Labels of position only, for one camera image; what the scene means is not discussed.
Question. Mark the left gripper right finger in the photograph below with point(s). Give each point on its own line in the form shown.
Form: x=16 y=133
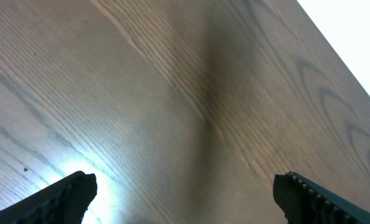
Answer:
x=304 y=201

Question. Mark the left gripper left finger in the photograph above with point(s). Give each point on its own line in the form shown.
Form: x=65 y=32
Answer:
x=65 y=201

